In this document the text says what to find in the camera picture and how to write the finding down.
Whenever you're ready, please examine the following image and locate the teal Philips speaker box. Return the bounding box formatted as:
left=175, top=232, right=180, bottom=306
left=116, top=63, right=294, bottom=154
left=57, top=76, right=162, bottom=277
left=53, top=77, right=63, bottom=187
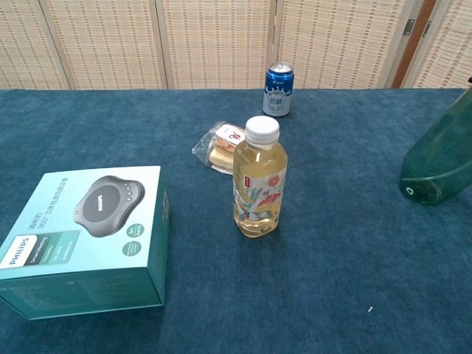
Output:
left=0, top=165, right=172, bottom=321

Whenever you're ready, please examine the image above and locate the blue white drink can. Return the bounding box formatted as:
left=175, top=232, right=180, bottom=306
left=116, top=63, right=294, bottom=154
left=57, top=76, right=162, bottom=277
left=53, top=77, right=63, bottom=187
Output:
left=262, top=62, right=295, bottom=118

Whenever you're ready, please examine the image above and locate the woven bamboo folding screen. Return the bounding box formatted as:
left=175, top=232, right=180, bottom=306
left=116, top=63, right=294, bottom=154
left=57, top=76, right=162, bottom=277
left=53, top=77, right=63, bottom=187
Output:
left=0, top=0, right=472, bottom=90

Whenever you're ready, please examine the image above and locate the brown wooden post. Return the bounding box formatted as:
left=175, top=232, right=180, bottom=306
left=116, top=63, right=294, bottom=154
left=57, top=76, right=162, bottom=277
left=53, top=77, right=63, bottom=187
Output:
left=391, top=0, right=438, bottom=89

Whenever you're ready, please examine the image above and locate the yellow tea drink bottle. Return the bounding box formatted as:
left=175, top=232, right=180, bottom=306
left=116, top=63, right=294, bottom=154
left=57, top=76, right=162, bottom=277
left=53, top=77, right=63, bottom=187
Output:
left=232, top=115, right=288, bottom=237

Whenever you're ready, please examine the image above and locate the plastic wrapped sandwich bread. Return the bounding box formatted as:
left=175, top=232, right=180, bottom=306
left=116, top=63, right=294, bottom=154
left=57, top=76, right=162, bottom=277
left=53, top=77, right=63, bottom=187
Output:
left=191, top=120, right=246, bottom=175

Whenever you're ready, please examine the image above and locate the blue velvet tablecloth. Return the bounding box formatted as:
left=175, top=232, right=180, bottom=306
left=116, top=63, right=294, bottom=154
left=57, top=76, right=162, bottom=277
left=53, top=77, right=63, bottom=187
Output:
left=0, top=87, right=472, bottom=354

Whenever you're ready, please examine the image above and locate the green spray bottle black trigger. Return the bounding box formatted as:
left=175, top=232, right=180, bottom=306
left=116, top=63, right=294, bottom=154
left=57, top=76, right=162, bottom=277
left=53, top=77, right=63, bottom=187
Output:
left=400, top=75, right=472, bottom=206

